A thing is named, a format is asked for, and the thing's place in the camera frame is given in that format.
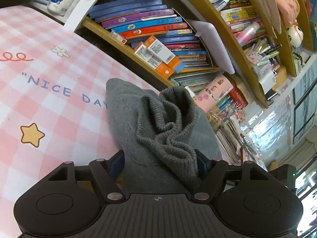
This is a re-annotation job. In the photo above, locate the upper white orange box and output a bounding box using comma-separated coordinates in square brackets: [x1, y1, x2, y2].
[145, 36, 185, 73]

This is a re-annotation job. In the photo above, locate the stack of papers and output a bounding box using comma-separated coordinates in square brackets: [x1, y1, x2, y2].
[216, 122, 248, 165]

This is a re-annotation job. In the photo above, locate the white orange box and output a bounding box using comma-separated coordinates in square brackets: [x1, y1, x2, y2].
[145, 36, 185, 73]
[134, 42, 174, 79]

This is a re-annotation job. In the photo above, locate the white bookshelf unit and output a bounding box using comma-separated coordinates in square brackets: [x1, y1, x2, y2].
[30, 0, 314, 108]

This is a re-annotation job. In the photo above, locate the grey hooded sweatshirt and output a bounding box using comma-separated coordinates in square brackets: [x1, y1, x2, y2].
[106, 79, 222, 195]

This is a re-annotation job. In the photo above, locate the lower white orange box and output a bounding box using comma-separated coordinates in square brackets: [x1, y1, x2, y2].
[134, 42, 174, 79]

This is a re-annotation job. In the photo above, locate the pink cartoon table mat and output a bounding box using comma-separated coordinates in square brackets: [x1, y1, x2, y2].
[0, 4, 233, 238]

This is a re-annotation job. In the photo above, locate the pink sticker tumbler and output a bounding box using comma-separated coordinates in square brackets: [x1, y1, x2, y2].
[193, 74, 233, 113]

